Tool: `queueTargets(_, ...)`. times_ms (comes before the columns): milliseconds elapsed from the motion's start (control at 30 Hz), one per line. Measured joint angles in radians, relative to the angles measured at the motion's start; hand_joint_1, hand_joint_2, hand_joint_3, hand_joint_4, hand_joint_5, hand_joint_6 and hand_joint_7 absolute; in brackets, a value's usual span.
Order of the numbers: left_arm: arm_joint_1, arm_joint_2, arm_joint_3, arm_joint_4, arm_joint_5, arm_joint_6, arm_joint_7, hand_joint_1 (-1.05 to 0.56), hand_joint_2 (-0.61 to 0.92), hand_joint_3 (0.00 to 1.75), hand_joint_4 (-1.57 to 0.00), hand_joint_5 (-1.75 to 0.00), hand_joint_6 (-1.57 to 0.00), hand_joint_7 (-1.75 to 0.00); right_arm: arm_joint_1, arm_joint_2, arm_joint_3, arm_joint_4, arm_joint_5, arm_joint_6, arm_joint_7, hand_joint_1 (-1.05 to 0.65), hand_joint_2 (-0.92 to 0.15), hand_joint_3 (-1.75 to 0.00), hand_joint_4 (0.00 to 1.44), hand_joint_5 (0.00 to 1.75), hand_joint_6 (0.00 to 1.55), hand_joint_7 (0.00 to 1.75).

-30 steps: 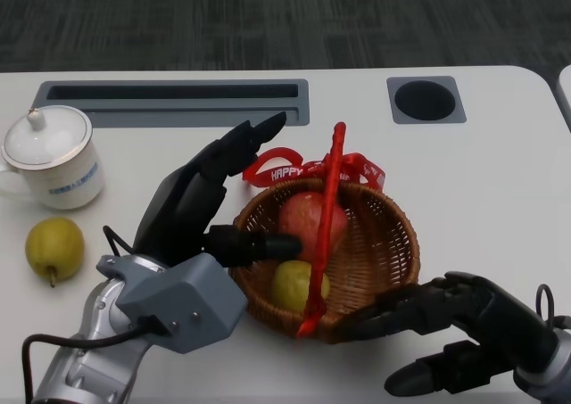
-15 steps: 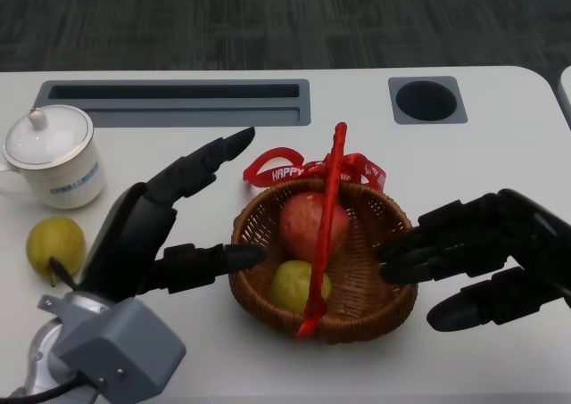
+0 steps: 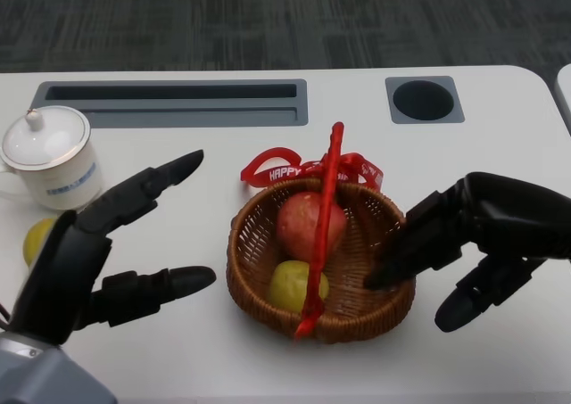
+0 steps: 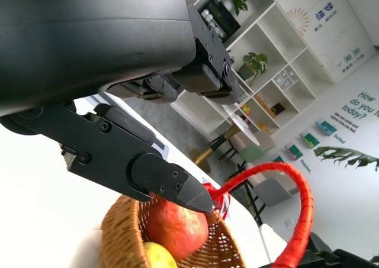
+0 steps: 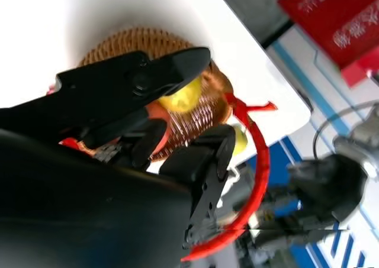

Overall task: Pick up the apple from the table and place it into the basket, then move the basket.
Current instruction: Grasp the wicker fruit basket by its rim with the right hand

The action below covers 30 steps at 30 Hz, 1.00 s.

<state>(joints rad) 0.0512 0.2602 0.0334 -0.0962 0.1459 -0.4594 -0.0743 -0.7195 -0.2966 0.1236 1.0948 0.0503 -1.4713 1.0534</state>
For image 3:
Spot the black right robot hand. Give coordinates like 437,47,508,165
363,171,571,334

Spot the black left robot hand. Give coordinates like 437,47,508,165
8,149,218,347

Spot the wicker basket with red handle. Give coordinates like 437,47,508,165
226,120,417,345

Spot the red apple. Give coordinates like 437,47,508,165
275,193,348,262

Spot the red printed ribbon bow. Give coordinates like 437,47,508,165
240,147,385,190

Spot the yellow-green pear with stem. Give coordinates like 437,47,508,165
22,218,59,268

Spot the white ceramic mug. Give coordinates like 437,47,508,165
0,131,102,211

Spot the white mug lid with knob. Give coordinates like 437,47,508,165
0,104,92,172

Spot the white neighbouring table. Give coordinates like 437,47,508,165
555,63,571,131

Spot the grey table cup holder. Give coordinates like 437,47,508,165
384,76,466,125

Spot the long grey table tray recess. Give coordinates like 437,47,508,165
31,78,310,128

